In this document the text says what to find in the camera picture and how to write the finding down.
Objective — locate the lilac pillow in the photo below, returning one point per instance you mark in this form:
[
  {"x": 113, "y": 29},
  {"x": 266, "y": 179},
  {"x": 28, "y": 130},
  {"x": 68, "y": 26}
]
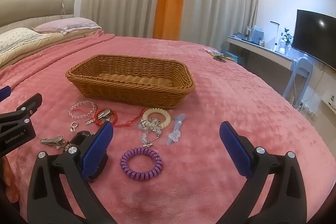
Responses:
[{"x": 71, "y": 24}]

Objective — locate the black rhinestone hair accessory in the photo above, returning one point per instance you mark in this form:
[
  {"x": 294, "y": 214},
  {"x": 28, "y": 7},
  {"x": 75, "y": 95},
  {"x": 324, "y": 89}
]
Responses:
[{"x": 81, "y": 136}]

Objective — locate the white flower vase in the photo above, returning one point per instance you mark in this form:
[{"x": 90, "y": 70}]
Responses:
[{"x": 285, "y": 37}]

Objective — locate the white desk lamp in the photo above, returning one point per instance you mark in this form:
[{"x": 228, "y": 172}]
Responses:
[{"x": 277, "y": 35}]

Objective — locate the black television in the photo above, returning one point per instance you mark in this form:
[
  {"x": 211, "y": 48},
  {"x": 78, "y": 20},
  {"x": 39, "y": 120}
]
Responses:
[{"x": 315, "y": 37}]

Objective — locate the books on desk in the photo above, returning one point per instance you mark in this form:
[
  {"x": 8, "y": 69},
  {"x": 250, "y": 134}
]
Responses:
[{"x": 256, "y": 35}]

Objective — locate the silver teardrop hair clip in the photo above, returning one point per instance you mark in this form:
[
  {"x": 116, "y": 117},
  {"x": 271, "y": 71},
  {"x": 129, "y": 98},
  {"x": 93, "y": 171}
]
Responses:
[{"x": 103, "y": 113}]

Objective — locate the light blue chair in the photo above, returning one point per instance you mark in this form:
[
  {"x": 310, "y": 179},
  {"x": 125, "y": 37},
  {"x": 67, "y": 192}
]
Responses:
[{"x": 302, "y": 69}]

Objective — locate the teal storage box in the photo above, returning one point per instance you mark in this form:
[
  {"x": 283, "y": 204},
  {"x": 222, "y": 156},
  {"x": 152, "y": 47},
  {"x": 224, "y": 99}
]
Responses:
[{"x": 233, "y": 57}]

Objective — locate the brown wicker basket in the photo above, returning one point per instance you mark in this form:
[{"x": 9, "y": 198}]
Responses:
[{"x": 126, "y": 98}]

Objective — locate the white desk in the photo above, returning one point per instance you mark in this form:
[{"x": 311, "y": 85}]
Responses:
[{"x": 260, "y": 52}]

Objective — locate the beige folded quilt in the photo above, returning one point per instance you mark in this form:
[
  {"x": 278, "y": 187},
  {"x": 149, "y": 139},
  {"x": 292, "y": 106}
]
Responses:
[{"x": 23, "y": 52}]

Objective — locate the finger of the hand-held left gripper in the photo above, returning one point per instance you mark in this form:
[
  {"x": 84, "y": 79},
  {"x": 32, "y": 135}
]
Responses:
[
  {"x": 4, "y": 93},
  {"x": 29, "y": 108}
]

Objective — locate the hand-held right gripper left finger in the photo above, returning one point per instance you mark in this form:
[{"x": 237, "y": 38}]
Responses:
[{"x": 97, "y": 150}]

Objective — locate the person's left hand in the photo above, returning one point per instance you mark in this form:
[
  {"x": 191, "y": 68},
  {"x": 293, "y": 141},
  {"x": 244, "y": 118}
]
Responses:
[{"x": 11, "y": 182}]

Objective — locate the wall socket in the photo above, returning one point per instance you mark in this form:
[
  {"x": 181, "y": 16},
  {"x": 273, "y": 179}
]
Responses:
[{"x": 332, "y": 98}]

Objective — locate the light blue hair clip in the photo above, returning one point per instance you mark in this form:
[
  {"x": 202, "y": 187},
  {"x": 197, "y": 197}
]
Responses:
[{"x": 173, "y": 136}]

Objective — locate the white floral pillow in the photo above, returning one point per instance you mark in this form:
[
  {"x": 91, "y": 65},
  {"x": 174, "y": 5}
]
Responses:
[{"x": 15, "y": 39}]

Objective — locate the colourful packet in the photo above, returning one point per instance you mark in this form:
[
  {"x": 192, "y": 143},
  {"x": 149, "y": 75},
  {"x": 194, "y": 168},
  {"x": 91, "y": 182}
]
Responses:
[{"x": 211, "y": 51}]

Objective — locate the pink fleece blanket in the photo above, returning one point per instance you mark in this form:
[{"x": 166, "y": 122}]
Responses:
[{"x": 223, "y": 87}]

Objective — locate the beige upholstered headboard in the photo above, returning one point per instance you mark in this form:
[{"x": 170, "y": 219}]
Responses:
[{"x": 31, "y": 6}]

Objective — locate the white power strip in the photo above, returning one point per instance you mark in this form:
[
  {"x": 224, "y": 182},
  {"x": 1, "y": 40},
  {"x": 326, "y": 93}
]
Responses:
[{"x": 305, "y": 109}]

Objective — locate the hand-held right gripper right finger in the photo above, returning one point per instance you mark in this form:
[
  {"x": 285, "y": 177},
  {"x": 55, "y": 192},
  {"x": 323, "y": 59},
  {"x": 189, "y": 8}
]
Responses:
[{"x": 236, "y": 153}]

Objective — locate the small dark object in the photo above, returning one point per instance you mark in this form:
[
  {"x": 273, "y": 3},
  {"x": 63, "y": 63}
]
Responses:
[{"x": 219, "y": 58}]

